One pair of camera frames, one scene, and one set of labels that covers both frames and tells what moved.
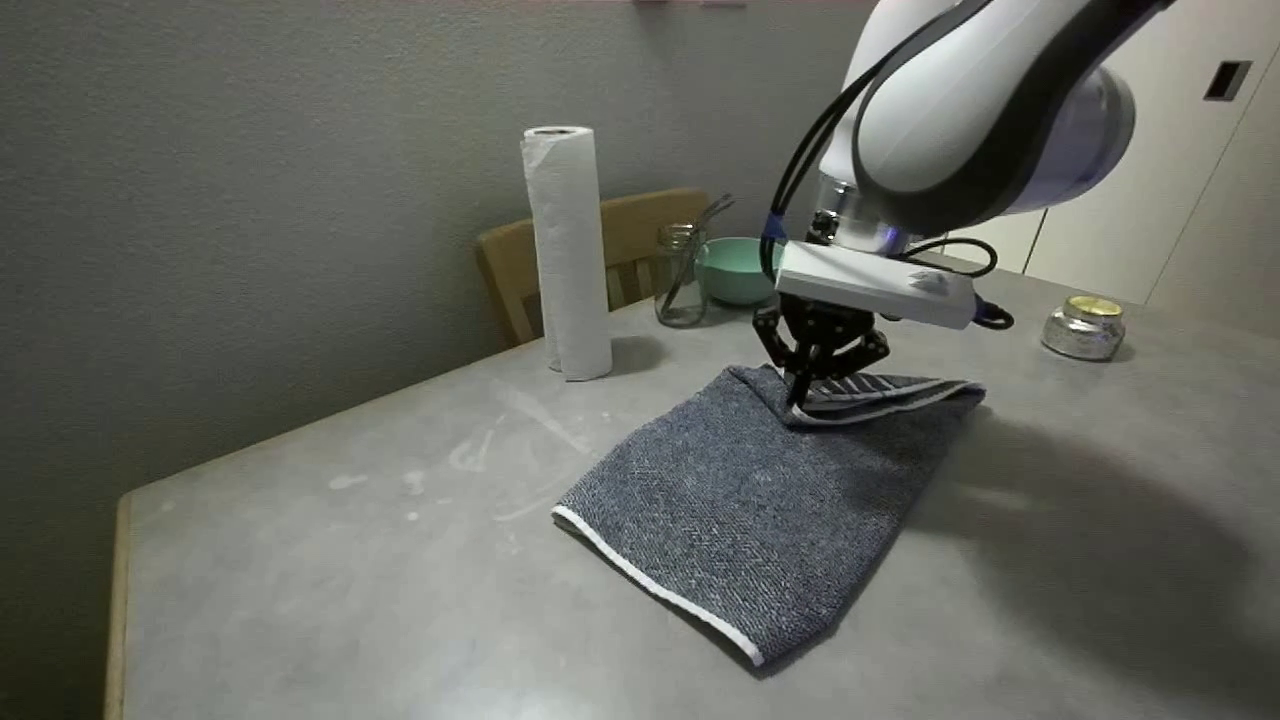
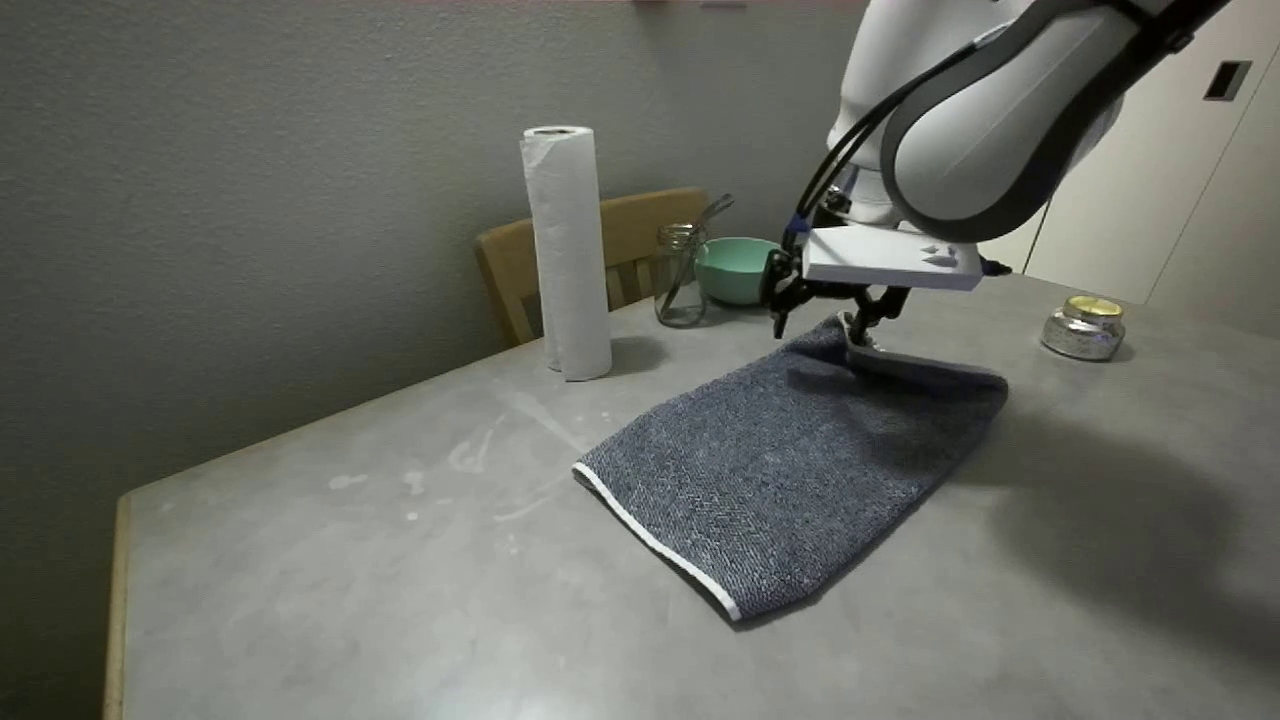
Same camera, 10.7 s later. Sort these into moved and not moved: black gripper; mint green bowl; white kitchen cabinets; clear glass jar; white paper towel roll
Moved: black gripper
Not moved: mint green bowl; clear glass jar; white paper towel roll; white kitchen cabinets
